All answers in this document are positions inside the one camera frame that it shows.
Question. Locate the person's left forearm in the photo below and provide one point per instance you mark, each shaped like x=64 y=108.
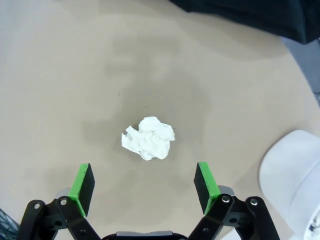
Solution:
x=250 y=15

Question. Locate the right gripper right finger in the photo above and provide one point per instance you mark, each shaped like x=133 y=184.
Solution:
x=203 y=185

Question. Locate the white paper ball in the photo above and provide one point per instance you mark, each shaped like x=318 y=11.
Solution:
x=150 y=140

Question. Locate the white lidded trash bin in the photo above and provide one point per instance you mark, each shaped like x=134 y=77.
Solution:
x=287 y=170

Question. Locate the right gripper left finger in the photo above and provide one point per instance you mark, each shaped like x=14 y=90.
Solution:
x=85 y=185

